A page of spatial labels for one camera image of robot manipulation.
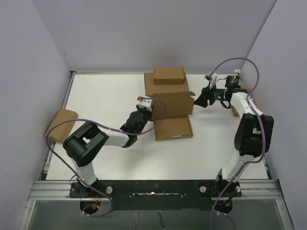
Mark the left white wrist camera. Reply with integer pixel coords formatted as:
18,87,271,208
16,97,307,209
136,96,154,112

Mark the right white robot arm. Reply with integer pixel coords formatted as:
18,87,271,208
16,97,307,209
194,74,274,196

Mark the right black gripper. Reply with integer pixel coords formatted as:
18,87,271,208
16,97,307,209
193,81,226,108

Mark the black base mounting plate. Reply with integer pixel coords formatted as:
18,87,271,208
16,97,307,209
69,180,242,214

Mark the small closed cardboard box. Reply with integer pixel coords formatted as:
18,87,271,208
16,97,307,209
153,67,185,85

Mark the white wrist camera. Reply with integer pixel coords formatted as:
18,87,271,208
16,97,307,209
136,96,154,112
205,72,218,89

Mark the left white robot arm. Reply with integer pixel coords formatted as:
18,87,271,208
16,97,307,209
63,105,153,197

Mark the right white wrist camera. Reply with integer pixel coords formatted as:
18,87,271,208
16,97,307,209
205,72,218,89

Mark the large closed cardboard box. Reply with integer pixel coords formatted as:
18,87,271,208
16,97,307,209
144,72,189,97

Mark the green white marker pen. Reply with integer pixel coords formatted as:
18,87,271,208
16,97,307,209
168,134,190,139

